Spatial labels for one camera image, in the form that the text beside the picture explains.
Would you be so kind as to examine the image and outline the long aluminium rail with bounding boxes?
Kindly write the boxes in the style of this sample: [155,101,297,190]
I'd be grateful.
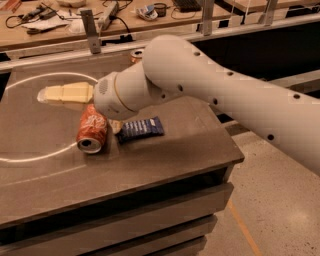
[0,14,320,73]

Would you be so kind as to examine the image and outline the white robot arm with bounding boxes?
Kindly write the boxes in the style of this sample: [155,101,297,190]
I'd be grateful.
[38,35,320,175]

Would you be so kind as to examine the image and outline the black handheld tool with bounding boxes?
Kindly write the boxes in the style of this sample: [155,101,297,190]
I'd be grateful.
[22,5,56,21]

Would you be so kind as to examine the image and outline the wooden workbench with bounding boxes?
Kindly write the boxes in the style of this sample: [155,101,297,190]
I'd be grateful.
[0,0,231,51]

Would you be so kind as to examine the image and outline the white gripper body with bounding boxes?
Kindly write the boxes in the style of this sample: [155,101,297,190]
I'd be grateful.
[93,72,136,120]

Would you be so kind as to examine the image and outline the grey cabinet drawer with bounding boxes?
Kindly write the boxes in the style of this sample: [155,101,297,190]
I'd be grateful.
[80,214,217,256]
[146,236,207,256]
[1,183,233,256]

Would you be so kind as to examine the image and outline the metal bracket post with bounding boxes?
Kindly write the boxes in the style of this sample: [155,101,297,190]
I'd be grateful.
[259,0,278,26]
[200,0,215,36]
[81,9,101,54]

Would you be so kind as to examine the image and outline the white power strip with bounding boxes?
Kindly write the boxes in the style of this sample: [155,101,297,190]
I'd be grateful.
[98,1,119,30]

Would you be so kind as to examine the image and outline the metal bracket post middle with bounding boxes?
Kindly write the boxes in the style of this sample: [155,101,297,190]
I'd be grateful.
[200,0,215,36]

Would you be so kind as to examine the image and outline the black keyboard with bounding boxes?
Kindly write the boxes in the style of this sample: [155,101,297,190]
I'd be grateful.
[172,0,201,13]

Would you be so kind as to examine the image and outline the white paper sheet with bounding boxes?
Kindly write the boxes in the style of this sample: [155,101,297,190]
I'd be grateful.
[23,15,69,32]

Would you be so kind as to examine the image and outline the blue snack bar wrapper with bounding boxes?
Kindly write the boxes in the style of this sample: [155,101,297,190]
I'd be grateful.
[117,117,164,144]

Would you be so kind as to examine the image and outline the gold sparkling water can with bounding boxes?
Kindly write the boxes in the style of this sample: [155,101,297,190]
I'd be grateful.
[130,48,144,63]

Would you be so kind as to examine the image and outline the metal bracket post left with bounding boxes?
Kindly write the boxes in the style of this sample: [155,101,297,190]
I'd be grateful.
[81,9,101,54]

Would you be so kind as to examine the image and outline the grey cabinet drawer top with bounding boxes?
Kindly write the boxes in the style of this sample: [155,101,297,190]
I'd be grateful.
[1,183,233,256]

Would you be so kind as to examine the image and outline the metal bracket post right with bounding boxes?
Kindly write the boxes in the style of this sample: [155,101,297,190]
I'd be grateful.
[259,0,278,26]

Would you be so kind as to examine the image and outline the black cable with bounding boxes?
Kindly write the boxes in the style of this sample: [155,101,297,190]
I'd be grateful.
[109,15,132,34]

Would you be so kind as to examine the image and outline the red coke can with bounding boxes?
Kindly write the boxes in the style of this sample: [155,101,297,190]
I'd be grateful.
[76,104,108,154]

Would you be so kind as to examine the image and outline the grey cabinet drawer bottom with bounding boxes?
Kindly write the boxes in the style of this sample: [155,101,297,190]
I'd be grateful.
[146,236,207,256]

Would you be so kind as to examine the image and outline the crumpled snack bag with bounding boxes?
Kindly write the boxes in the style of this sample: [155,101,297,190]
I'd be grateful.
[136,5,158,21]

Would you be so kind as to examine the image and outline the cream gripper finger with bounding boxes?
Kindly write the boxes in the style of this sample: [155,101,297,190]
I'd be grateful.
[37,82,93,104]
[109,119,123,135]

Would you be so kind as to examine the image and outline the grey cabinet drawer middle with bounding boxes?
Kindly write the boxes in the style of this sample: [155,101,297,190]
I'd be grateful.
[80,214,217,256]

